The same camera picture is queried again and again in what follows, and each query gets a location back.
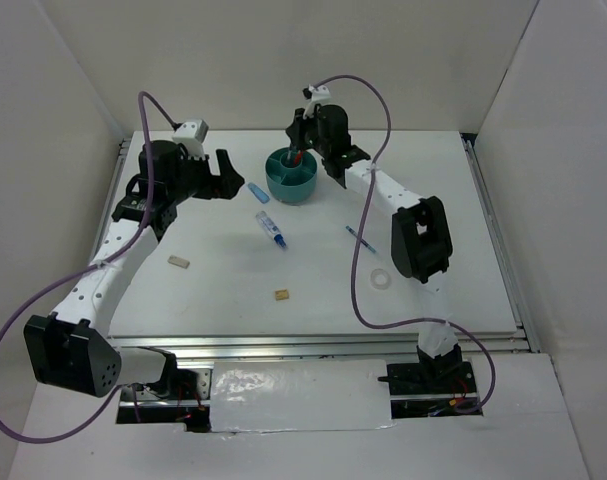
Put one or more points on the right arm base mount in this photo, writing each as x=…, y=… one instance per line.
x=432, y=387

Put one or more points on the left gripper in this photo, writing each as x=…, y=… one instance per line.
x=224, y=186

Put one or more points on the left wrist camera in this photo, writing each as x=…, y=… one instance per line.
x=192, y=134

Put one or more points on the blue eraser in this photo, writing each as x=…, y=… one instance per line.
x=258, y=193

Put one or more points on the blue clear pen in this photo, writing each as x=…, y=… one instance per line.
x=362, y=241

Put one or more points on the aluminium rail frame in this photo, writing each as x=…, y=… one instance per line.
x=224, y=303

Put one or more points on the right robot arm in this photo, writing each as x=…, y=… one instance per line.
x=421, y=244

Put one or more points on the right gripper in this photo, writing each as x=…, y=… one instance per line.
x=296, y=136

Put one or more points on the small brown eraser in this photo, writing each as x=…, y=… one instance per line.
x=281, y=295

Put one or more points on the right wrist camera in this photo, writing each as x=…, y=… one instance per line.
x=316, y=96

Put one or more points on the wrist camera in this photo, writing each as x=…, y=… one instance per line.
x=192, y=134
x=316, y=96

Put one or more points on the teal round divided organizer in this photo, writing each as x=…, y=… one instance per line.
x=289, y=184

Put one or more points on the clear glue bottle blue cap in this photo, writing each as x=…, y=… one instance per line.
x=271, y=229

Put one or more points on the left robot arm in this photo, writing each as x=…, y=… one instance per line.
x=69, y=348

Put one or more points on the white beige eraser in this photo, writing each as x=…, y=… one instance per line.
x=178, y=261

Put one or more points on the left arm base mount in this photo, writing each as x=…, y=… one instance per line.
x=180, y=397

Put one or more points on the clear tape roll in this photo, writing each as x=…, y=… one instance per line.
x=380, y=279

